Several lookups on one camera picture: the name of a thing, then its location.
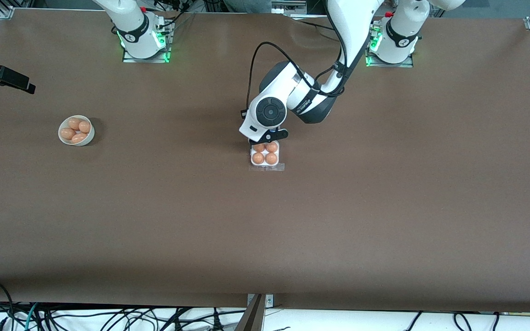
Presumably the black floor cable tangle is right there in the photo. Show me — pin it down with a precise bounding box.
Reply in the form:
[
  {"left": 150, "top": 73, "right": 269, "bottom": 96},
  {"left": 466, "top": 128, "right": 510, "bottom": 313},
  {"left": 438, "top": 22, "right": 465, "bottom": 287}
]
[{"left": 40, "top": 305, "right": 247, "bottom": 331}]

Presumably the white round bowl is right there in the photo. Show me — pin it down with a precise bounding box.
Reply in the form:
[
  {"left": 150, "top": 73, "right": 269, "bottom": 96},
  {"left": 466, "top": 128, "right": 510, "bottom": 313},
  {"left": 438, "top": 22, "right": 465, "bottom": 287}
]
[{"left": 58, "top": 115, "right": 95, "bottom": 147}]

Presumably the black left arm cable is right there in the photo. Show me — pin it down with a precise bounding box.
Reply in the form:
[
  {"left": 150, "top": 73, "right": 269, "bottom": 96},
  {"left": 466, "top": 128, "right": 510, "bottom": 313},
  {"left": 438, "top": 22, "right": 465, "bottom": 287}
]
[{"left": 240, "top": 41, "right": 345, "bottom": 116}]

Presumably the clear plastic egg box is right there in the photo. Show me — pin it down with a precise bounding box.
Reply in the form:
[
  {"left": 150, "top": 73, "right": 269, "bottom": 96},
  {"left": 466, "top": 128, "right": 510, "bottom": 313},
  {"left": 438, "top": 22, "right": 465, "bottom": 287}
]
[{"left": 250, "top": 141, "right": 281, "bottom": 167}]

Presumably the long black table cable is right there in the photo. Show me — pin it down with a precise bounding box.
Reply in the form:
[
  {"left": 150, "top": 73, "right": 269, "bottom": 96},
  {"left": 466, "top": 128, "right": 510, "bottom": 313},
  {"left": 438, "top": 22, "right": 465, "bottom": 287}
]
[{"left": 298, "top": 19, "right": 339, "bottom": 34}]

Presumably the grey background equipment box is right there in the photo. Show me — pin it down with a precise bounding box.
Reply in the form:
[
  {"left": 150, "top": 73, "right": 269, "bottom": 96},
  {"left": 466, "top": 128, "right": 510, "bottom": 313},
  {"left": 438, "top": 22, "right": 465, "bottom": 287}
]
[{"left": 271, "top": 0, "right": 307, "bottom": 15}]

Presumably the small metal table bracket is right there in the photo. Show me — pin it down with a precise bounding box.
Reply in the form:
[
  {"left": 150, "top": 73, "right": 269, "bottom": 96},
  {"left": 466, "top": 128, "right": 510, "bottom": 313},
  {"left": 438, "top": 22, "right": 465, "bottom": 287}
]
[{"left": 247, "top": 293, "right": 274, "bottom": 309}]

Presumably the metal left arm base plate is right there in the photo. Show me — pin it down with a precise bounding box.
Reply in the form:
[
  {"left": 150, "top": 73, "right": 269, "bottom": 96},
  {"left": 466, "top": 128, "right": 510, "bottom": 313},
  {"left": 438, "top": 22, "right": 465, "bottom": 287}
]
[{"left": 365, "top": 23, "right": 415, "bottom": 68}]

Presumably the dark angled support strut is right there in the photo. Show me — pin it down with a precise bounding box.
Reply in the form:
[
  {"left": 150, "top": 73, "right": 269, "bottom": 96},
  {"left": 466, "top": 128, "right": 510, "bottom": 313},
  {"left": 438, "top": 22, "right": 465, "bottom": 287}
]
[{"left": 235, "top": 294, "right": 266, "bottom": 331}]

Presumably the teal floor cable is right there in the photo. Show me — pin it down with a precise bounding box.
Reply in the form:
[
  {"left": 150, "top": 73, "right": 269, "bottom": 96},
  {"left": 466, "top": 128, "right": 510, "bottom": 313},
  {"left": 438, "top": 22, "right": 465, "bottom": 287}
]
[{"left": 24, "top": 302, "right": 41, "bottom": 331}]

